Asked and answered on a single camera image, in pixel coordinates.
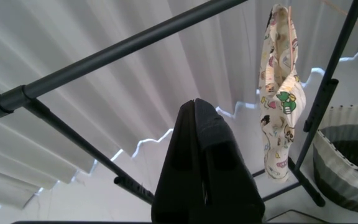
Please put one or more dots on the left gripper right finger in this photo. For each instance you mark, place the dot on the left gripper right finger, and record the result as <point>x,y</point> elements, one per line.
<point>235,186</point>

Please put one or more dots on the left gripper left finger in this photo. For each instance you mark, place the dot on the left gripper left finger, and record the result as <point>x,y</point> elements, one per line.
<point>176,186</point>

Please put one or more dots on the cream printed garment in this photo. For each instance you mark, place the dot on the cream printed garment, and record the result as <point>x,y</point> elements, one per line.
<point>278,124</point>

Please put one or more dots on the pink clothes hanger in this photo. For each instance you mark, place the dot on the pink clothes hanger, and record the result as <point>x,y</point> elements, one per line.
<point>350,17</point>
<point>290,37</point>

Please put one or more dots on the white laundry basket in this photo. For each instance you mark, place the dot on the white laundry basket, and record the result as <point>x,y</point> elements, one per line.
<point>346,161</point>

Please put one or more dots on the black clothes rack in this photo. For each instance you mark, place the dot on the black clothes rack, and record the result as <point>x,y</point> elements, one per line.
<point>120,49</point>

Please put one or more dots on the white curtain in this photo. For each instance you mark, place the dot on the white curtain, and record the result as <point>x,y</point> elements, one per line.
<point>120,93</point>

